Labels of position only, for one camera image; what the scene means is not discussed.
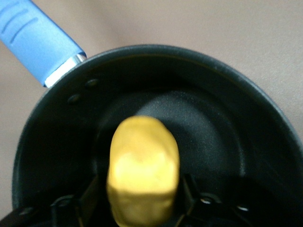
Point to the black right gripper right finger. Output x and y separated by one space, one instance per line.
203 212

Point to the yellow potato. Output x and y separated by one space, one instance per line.
142 170

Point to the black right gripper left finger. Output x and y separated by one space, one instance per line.
82 208

